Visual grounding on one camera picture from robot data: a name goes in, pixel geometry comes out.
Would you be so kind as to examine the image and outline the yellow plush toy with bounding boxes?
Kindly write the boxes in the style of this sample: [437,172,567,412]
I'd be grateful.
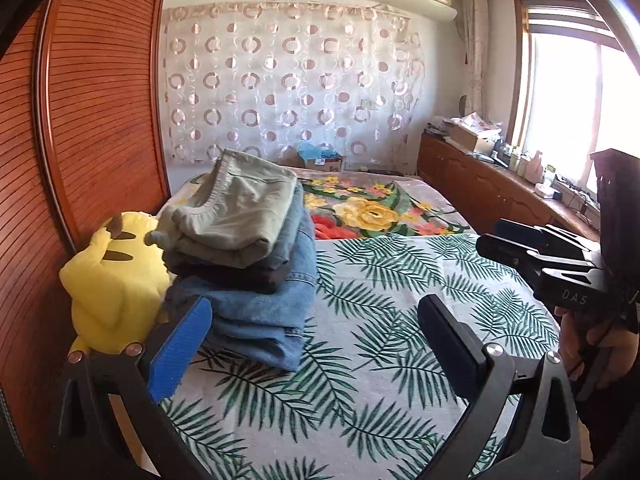
[59,211,171,356]

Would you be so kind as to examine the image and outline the leaf-print bed sheet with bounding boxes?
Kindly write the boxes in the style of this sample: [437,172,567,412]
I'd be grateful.
[107,232,563,480]

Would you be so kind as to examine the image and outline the circle-patterned sheer curtain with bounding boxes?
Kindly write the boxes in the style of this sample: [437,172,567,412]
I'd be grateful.
[162,2,426,166]

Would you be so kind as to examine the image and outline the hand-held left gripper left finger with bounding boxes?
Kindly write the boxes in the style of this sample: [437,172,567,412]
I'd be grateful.
[50,295,213,480]

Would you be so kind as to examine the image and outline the long wooden cabinet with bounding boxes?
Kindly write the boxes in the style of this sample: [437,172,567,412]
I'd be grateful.
[417,132,601,243]

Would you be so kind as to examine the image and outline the light blue folded jeans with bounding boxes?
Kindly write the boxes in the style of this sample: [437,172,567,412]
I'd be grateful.
[162,180,318,373]

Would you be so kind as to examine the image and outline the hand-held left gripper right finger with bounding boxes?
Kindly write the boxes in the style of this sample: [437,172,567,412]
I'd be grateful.
[417,294,583,480]

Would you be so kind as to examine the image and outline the wooden slatted wardrobe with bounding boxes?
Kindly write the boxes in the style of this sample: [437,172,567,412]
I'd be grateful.
[0,0,173,480]

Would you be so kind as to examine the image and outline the small cardboard box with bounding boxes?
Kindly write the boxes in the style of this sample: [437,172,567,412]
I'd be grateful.
[300,154,346,172]

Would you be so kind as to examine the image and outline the open beige carton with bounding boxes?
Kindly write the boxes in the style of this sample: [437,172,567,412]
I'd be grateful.
[447,125,493,153]

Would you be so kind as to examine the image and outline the grey-green pants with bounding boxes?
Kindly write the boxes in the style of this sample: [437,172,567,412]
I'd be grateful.
[145,149,301,261]

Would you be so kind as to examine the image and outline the floral blanket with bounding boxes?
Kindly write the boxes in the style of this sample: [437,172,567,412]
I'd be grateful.
[157,167,481,241]

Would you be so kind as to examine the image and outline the wood-framed window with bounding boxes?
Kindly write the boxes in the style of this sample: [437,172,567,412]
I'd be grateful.
[510,0,640,191]

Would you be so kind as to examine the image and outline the beige window curtain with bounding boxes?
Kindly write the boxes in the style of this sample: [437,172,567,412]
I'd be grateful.
[460,0,491,116]

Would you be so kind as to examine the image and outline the person's right hand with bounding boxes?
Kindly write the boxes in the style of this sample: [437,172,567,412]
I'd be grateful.
[557,307,640,393]

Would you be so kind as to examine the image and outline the blue crumpled cloth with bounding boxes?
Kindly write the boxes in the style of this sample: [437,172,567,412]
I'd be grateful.
[297,141,341,161]

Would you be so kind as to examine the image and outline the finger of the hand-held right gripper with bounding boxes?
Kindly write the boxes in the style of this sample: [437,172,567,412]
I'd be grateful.
[494,218,602,262]
[475,233,597,282]

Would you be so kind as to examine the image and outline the white crumpled paper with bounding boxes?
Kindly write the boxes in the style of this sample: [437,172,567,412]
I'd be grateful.
[450,112,501,133]

